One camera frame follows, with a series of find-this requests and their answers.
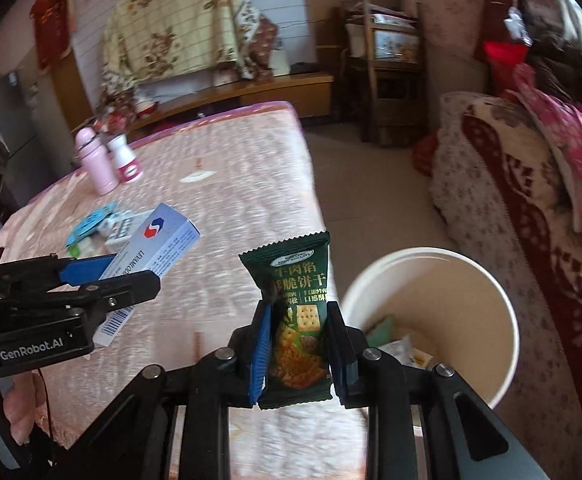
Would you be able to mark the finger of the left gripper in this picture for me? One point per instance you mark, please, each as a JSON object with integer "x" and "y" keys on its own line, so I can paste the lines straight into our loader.
{"x": 83, "y": 269}
{"x": 99, "y": 298}

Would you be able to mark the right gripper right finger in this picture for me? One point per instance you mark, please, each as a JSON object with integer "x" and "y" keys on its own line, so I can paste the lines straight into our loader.
{"x": 463, "y": 438}

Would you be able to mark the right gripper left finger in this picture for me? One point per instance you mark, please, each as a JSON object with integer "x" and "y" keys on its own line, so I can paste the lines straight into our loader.
{"x": 133, "y": 437}

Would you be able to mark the blue snack packet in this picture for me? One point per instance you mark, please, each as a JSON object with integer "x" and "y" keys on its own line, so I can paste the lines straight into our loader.
{"x": 90, "y": 224}

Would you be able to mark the green white medicine box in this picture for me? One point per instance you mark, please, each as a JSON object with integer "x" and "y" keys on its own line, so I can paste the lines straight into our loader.
{"x": 117, "y": 229}

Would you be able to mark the blue white medicine box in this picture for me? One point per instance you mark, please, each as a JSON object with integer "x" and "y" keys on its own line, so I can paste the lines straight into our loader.
{"x": 155, "y": 245}

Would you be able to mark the dark green cracker packet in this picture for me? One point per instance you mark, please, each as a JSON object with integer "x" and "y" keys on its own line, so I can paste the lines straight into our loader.
{"x": 292, "y": 276}

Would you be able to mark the white milk carton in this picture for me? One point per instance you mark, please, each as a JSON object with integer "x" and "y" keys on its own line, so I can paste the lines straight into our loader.
{"x": 404, "y": 352}

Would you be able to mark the cream trash bucket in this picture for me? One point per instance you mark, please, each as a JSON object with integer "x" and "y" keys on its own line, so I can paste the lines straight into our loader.
{"x": 451, "y": 308}

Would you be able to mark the grey refrigerator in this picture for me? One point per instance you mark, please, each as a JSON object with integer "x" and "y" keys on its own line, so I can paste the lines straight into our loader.
{"x": 39, "y": 154}

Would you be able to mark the pink water bottle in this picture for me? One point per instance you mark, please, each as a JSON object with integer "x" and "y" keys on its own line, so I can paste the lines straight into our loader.
{"x": 94, "y": 159}

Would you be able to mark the white bottle pink label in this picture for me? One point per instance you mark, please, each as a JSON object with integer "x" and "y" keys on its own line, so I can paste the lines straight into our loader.
{"x": 124, "y": 159}

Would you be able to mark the pink quilted table cover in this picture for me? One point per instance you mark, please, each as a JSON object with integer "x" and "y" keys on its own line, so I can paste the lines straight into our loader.
{"x": 245, "y": 178}

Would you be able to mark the red hanging banner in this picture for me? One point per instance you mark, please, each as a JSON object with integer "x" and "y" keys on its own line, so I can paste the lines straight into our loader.
{"x": 51, "y": 32}

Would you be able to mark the floral cloth covered television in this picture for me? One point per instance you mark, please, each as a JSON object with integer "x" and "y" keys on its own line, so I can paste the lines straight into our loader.
{"x": 152, "y": 40}

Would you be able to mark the wooden tv cabinet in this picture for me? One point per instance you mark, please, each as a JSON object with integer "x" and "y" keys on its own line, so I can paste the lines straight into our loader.
{"x": 309, "y": 94}

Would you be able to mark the pink polka dot blanket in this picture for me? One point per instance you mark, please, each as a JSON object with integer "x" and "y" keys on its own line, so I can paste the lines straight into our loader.
{"x": 560, "y": 122}

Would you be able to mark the wooden chair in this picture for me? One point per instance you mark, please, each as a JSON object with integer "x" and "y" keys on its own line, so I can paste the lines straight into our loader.
{"x": 383, "y": 81}

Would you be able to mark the red cushion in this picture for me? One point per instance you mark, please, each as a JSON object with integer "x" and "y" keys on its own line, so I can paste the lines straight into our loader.
{"x": 502, "y": 58}

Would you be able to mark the dark purple garment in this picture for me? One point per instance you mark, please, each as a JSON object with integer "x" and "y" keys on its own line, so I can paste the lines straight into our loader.
{"x": 556, "y": 61}

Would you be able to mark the window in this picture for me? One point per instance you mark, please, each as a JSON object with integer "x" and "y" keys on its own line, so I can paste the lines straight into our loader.
{"x": 571, "y": 13}

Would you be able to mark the floral covered standing fan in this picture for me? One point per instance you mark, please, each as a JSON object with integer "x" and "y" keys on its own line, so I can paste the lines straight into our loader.
{"x": 451, "y": 28}

